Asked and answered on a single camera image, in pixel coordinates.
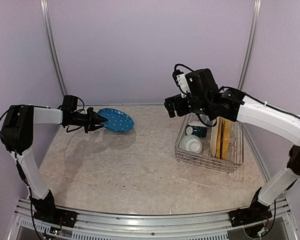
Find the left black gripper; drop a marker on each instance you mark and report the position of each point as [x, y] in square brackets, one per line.
[90, 125]

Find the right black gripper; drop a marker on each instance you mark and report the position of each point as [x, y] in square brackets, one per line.
[169, 102]

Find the blue polka dot plate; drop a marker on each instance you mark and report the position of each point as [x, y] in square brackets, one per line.
[117, 121]

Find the yellow polka dot plate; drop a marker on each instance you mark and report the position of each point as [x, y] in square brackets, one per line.
[226, 131]

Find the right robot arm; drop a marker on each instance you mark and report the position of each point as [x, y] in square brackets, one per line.
[237, 106]

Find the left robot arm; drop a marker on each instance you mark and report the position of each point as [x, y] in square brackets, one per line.
[17, 134]

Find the dark teal white bowl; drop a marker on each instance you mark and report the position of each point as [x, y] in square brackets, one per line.
[196, 128]

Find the light green checked bowl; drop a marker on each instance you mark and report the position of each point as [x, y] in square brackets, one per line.
[191, 143]

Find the beige plate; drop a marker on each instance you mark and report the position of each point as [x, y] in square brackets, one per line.
[213, 140]

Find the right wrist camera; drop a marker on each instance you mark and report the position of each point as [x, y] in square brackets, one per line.
[180, 80]

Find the metal wire dish rack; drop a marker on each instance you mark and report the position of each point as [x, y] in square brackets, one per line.
[235, 157]

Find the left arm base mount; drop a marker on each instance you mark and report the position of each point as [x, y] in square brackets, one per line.
[57, 216]

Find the right aluminium frame post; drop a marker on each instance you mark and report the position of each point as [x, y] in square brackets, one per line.
[257, 4]

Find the aluminium frame post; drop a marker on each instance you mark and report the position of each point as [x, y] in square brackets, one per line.
[257, 4]
[44, 5]

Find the left aluminium frame post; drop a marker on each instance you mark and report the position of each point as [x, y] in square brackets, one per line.
[44, 5]

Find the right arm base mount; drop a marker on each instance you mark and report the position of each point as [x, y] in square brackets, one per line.
[248, 215]

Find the front aluminium rail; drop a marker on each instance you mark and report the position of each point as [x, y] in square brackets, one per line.
[94, 225]

